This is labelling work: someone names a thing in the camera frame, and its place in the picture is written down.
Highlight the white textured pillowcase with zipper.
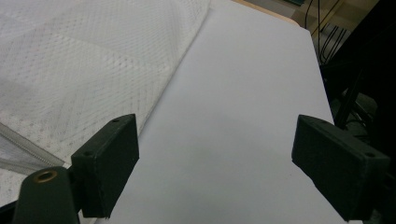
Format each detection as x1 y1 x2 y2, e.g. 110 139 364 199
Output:
0 0 213 208

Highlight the black metal stand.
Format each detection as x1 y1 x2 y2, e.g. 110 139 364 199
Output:
319 0 396 224

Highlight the black cable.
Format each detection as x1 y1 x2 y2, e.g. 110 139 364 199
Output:
304 0 347 64

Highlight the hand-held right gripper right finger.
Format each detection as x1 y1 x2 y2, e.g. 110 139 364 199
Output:
291 114 390 222

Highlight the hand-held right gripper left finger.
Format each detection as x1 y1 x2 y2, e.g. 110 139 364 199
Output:
70 113 140 218

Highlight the white cloth garment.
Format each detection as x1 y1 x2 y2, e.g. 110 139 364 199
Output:
0 135 40 167

